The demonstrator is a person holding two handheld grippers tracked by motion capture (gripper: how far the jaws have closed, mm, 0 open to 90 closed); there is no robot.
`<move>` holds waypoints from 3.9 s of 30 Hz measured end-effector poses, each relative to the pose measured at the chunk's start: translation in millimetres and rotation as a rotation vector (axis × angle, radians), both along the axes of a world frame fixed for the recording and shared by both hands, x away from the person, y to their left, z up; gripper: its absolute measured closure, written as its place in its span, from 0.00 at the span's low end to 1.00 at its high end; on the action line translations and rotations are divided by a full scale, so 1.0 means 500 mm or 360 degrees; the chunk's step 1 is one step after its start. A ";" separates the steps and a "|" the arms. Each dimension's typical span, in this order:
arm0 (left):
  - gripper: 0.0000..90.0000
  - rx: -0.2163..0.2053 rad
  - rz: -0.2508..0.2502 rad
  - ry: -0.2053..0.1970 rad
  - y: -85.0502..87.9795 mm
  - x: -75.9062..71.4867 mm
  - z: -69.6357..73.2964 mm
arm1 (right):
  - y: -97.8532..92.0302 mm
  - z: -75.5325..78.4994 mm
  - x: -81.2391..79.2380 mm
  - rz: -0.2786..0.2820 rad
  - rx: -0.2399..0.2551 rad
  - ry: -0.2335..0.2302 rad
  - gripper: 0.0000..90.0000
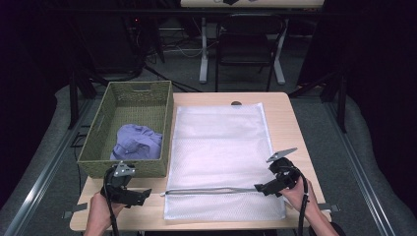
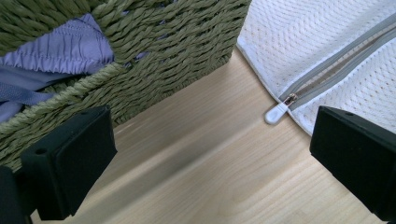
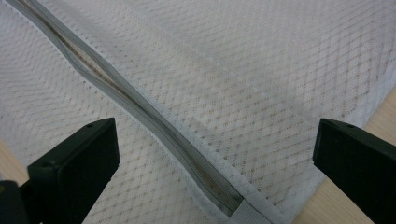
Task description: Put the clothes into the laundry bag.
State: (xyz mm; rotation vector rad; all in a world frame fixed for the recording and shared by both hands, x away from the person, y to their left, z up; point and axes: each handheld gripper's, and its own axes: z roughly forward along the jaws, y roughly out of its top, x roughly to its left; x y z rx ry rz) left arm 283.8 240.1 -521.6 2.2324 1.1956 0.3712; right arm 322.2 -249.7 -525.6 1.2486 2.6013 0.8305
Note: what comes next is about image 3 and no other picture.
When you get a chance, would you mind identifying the white mesh laundry bag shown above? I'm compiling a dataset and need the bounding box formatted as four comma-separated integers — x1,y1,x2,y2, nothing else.
0,0,396,224

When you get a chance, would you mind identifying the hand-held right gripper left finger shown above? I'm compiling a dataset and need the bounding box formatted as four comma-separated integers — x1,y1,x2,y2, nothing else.
27,117,120,224

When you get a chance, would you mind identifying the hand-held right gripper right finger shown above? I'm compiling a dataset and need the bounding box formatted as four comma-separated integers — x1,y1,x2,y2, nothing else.
312,118,396,224

